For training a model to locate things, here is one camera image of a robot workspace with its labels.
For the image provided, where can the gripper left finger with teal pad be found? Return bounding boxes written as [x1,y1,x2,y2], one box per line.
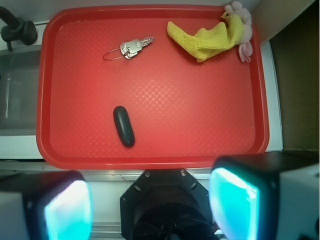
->
[0,170,93,240]

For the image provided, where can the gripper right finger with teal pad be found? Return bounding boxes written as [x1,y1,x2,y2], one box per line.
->
[208,152,320,240]

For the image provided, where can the silver keys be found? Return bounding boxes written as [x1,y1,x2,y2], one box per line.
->
[102,36,155,61]

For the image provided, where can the red plastic tray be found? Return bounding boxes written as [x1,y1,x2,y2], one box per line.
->
[36,5,269,170]

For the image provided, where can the black oval stone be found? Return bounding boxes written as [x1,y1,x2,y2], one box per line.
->
[113,105,135,148]

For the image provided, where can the grey sink basin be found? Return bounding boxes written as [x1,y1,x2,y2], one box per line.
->
[0,47,41,137]

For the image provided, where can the pink plush toy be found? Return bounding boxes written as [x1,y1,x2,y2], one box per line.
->
[224,1,253,63]

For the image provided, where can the brown cardboard panel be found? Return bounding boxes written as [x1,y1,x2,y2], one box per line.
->
[270,0,320,152]

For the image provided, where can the yellow microfiber cloth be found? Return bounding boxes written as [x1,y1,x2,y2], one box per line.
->
[166,12,245,63]

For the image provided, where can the grey sink faucet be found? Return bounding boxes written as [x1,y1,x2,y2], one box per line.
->
[0,6,38,52]

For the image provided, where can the aluminium rail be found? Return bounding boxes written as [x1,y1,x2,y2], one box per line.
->
[0,161,213,182]

